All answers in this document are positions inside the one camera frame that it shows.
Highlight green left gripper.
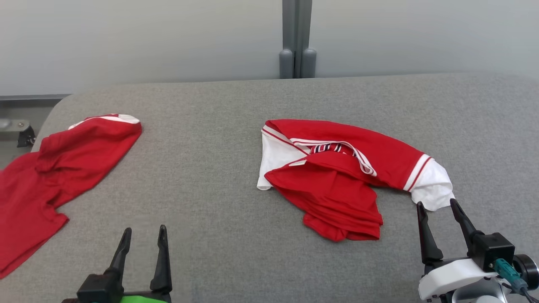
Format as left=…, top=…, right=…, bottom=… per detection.
left=91, top=225, right=173, bottom=303

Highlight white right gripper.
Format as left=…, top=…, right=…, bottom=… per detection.
left=416, top=198, right=498, bottom=302

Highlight red jersey with black number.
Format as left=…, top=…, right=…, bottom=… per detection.
left=256, top=119, right=456, bottom=242

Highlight red shorts with white trim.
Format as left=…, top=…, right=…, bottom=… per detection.
left=0, top=114, right=143, bottom=279

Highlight silver metal bracket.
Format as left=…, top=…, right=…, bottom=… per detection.
left=0, top=119, right=31, bottom=133

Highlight grey wall rail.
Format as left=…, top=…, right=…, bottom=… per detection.
left=0, top=94, right=71, bottom=101

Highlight grey vertical wall post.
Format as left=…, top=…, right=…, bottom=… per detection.
left=279, top=0, right=317, bottom=79

